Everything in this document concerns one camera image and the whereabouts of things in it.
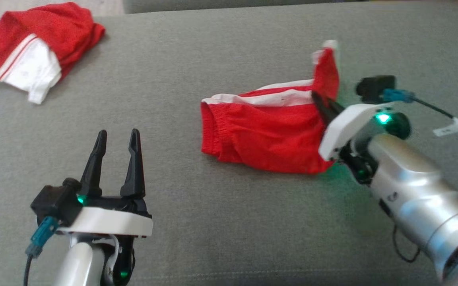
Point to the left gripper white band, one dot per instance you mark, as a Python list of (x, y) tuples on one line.
[(105, 220)]

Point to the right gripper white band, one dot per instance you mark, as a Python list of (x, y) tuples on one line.
[(348, 123)]

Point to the red shorts white stripes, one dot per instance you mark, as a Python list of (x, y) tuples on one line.
[(264, 135)]

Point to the red jersey white sleeves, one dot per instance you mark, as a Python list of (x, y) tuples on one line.
[(54, 31)]

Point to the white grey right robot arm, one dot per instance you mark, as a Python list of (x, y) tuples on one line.
[(412, 186)]

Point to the large grey sofa ottoman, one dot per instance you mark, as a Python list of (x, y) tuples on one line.
[(213, 218)]

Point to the grey sofa seat cushion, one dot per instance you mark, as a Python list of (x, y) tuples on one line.
[(213, 4)]

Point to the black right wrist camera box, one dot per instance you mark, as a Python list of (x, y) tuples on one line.
[(374, 88)]

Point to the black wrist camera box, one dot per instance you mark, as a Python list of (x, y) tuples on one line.
[(54, 200), (374, 88)]

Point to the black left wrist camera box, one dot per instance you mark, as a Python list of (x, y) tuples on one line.
[(54, 200)]

